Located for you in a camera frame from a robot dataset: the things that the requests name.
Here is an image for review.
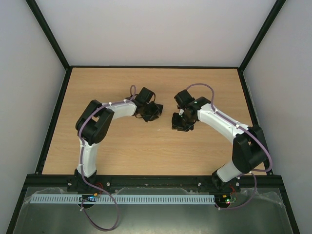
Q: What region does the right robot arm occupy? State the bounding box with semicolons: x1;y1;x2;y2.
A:
172;89;269;191

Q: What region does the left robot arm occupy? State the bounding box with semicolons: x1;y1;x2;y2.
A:
68;85;163;192

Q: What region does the right control board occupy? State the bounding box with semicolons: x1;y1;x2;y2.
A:
214;192;237;205

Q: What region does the control board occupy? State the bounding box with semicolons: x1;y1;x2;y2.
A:
78;193;101;202
214;192;237;205

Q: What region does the left control board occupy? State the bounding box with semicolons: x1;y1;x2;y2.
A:
78;193;101;202

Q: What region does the light blue slotted cable duct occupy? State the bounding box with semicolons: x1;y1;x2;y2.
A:
30;194;215;205

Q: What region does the black aluminium frame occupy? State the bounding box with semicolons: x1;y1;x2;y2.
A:
7;0;299;234

